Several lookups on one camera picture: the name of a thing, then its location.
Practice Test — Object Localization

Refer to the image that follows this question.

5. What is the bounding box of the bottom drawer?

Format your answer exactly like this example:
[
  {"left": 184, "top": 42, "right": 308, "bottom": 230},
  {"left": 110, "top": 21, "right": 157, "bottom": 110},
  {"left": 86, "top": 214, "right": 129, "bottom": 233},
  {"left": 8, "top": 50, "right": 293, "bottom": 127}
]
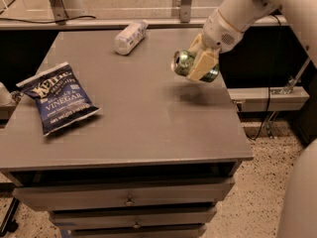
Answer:
[{"left": 71, "top": 224, "right": 206, "bottom": 238}]

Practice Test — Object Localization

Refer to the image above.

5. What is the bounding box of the middle drawer with knob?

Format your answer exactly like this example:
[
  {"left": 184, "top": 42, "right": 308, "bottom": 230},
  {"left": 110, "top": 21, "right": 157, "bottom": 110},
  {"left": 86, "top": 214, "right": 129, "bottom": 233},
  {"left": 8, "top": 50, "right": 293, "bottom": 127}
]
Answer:
[{"left": 50, "top": 204, "right": 216, "bottom": 230}]

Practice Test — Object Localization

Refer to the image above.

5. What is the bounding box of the blue kettle chips bag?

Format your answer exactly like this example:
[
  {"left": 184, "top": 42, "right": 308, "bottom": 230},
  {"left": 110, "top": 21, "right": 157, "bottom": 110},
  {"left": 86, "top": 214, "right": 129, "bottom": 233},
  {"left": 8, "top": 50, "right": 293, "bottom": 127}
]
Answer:
[{"left": 17, "top": 62, "right": 100, "bottom": 136}]

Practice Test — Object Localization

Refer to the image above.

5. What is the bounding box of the grey drawer cabinet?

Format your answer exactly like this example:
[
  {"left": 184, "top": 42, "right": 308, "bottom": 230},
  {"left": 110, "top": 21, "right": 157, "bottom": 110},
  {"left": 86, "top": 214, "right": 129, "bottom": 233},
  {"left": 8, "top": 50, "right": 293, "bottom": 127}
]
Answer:
[{"left": 0, "top": 28, "right": 255, "bottom": 238}]

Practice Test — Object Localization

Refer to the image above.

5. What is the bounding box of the grey metal bracket centre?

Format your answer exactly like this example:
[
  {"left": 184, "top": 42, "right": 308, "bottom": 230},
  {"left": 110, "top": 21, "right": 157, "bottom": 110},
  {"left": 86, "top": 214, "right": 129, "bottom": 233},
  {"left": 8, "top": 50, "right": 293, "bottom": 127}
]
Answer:
[{"left": 179, "top": 0, "right": 192, "bottom": 23}]

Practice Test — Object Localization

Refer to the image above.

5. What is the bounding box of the drawer with knob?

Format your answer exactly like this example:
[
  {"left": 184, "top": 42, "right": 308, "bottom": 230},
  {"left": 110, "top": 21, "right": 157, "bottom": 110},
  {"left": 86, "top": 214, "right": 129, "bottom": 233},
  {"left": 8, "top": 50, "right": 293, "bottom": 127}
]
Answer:
[
  {"left": 13, "top": 178, "right": 235, "bottom": 211},
  {"left": 50, "top": 204, "right": 216, "bottom": 230}
]

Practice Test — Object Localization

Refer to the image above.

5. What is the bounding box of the green soda can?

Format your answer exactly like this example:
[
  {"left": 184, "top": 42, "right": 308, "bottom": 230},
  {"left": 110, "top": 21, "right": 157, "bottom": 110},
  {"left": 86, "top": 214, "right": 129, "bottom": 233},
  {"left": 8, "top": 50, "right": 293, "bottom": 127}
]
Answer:
[{"left": 171, "top": 50, "right": 220, "bottom": 82}]

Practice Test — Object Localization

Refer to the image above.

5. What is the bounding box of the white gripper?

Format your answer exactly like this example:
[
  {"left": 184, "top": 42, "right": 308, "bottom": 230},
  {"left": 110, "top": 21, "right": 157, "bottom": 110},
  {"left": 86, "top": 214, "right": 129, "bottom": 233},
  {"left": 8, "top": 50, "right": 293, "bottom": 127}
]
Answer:
[{"left": 186, "top": 8, "right": 246, "bottom": 81}]

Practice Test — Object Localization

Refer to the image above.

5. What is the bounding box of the clear plastic water bottle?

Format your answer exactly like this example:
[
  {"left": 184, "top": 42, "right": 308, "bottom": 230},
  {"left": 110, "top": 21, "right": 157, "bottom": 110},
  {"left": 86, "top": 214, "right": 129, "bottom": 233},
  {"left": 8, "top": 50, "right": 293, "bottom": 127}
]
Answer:
[{"left": 114, "top": 20, "right": 148, "bottom": 56}]

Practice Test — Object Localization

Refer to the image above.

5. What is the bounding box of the grey metal bracket left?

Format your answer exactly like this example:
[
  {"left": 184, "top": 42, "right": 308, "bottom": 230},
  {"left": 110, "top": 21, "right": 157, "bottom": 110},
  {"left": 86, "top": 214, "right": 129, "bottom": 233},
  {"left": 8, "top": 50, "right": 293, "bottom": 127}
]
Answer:
[{"left": 49, "top": 0, "right": 68, "bottom": 25}]

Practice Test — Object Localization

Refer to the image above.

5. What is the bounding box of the grey wall shelf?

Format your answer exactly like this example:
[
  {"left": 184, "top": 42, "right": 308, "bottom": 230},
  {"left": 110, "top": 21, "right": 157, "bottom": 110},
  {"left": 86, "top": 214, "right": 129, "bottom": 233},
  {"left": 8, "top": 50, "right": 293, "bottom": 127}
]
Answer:
[{"left": 229, "top": 86, "right": 309, "bottom": 112}]

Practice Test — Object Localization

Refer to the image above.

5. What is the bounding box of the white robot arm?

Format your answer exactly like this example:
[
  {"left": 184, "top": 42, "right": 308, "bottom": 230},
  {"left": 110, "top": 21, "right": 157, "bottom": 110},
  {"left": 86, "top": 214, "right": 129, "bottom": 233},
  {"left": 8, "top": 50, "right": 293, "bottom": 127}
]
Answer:
[{"left": 187, "top": 0, "right": 317, "bottom": 238}]

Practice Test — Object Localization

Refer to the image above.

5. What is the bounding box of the top drawer with knob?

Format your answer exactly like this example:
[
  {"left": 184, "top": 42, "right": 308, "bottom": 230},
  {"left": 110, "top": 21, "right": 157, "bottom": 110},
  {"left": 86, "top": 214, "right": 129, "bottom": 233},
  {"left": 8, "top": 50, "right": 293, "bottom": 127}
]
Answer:
[{"left": 13, "top": 178, "right": 235, "bottom": 211}]

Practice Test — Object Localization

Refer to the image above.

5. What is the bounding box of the grey metal bracket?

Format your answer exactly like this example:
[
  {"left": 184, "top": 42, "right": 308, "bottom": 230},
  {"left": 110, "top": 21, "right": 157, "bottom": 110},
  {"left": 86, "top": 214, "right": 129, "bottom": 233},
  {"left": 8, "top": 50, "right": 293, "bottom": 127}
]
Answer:
[
  {"left": 179, "top": 0, "right": 192, "bottom": 23},
  {"left": 49, "top": 0, "right": 68, "bottom": 25}
]

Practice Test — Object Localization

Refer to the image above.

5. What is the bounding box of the black cable on rail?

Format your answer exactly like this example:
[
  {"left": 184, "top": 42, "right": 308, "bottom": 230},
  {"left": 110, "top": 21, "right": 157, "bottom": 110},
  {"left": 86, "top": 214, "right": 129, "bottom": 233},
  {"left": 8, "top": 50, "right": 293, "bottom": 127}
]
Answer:
[{"left": 0, "top": 14, "right": 97, "bottom": 25}]

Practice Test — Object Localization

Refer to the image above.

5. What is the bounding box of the white object at left edge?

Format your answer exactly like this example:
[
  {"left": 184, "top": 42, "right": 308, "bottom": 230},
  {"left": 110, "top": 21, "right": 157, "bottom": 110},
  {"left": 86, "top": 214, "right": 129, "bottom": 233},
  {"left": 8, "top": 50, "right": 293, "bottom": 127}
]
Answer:
[{"left": 0, "top": 82, "right": 13, "bottom": 106}]

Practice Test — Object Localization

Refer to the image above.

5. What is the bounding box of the black hanging cable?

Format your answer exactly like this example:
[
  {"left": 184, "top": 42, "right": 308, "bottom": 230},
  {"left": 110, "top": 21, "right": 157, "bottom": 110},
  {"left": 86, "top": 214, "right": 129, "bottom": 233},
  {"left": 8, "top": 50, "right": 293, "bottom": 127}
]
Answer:
[{"left": 246, "top": 14, "right": 282, "bottom": 141}]

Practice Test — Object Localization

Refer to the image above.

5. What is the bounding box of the grey metal rail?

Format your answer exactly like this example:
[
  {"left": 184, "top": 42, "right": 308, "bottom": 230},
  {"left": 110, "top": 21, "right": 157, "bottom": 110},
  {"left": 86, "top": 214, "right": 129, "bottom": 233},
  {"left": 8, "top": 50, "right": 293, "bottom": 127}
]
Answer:
[{"left": 0, "top": 14, "right": 288, "bottom": 31}]

